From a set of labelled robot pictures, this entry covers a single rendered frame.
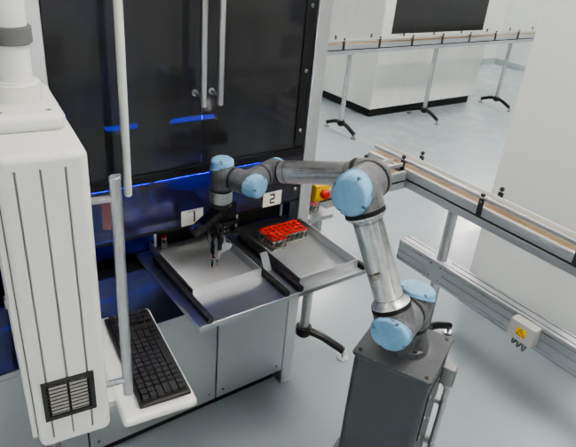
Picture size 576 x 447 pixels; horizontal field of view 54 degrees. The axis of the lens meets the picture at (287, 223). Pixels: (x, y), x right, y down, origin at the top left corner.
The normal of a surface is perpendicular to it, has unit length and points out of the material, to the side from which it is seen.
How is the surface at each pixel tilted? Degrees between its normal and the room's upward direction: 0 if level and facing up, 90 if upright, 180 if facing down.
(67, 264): 90
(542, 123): 90
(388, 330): 97
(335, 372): 0
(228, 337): 90
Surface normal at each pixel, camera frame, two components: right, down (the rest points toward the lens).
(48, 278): 0.48, 0.45
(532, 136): -0.81, 0.22
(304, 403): 0.08, -0.88
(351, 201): -0.57, 0.23
